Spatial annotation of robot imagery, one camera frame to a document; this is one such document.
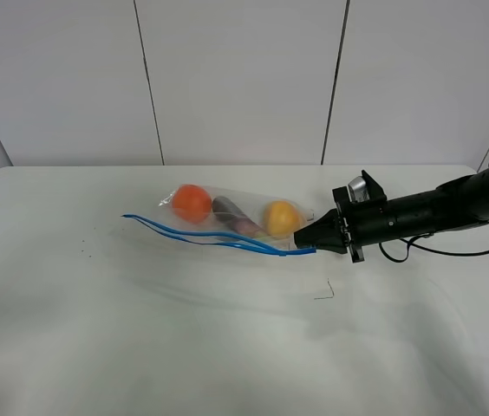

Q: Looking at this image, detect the orange fruit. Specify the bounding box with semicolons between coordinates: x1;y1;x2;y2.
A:
171;185;212;224

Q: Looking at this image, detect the clear zip bag blue strip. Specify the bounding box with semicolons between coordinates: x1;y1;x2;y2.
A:
122;185;316;257

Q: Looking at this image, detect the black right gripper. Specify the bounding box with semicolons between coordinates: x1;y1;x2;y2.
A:
293;186;401;263

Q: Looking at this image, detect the yellow pear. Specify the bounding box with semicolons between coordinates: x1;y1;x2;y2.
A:
263;200;306;237

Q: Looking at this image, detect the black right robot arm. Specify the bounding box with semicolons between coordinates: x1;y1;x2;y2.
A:
293;167;489;263

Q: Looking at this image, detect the purple eggplant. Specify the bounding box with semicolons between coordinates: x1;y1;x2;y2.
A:
212;196;267;238

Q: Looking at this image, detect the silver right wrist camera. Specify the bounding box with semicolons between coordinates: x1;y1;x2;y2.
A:
347;170;387;204

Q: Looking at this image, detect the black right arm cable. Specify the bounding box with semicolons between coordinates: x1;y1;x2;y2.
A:
378;146;489;263

